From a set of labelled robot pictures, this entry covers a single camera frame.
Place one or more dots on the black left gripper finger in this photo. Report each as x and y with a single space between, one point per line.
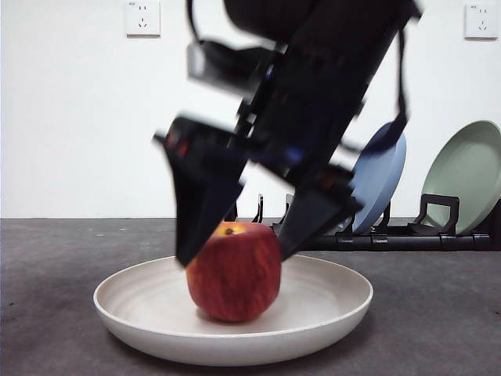
203 188
313 211

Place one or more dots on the red yellow apple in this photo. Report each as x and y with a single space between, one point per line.
235 274

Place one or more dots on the cream yellow plate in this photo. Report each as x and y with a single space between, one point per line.
332 305

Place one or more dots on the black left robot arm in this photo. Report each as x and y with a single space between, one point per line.
332 58

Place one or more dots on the blue plate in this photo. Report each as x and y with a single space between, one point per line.
381 188

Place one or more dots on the black plate rack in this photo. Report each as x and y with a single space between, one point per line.
411 239

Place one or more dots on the green plate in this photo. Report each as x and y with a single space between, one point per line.
466 176

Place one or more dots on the pale grey camera box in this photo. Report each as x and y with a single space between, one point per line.
195 60

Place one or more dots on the white wall socket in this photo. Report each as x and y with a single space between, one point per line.
480 21
143 19

